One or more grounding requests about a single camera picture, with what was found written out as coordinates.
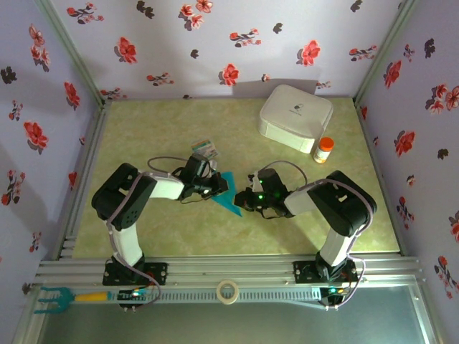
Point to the blue cloth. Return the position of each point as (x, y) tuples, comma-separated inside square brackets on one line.
[(229, 202)]

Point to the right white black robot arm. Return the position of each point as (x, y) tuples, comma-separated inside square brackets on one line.
[(344, 200)]

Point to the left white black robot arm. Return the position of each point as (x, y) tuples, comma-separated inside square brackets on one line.
[(165, 186)]

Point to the small printed packet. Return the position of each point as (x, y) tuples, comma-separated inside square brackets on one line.
[(204, 147)]

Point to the orange capped pill bottle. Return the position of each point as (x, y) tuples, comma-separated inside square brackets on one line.
[(323, 150)]

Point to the white plastic container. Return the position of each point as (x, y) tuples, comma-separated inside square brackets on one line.
[(295, 114)]

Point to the white tape roll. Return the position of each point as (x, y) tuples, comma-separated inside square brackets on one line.
[(219, 292)]

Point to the teal yellow garden fork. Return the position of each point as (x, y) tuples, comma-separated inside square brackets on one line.
[(89, 296)]

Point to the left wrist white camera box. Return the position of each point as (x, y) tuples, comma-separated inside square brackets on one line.
[(213, 165)]

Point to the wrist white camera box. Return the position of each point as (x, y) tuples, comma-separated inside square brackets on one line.
[(255, 181), (213, 165)]

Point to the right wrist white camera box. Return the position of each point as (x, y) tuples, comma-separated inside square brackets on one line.
[(255, 181)]

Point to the long aluminium mounting rail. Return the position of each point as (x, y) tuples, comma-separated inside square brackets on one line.
[(233, 268)]

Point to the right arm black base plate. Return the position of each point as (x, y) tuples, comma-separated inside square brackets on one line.
[(305, 272)]

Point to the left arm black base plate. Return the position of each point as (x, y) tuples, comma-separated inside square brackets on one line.
[(157, 274)]

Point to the aluminium side rail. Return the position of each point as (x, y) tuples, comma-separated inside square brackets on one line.
[(370, 143), (96, 136)]

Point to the aluminium corner post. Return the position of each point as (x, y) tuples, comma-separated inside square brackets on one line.
[(383, 53), (74, 53)]

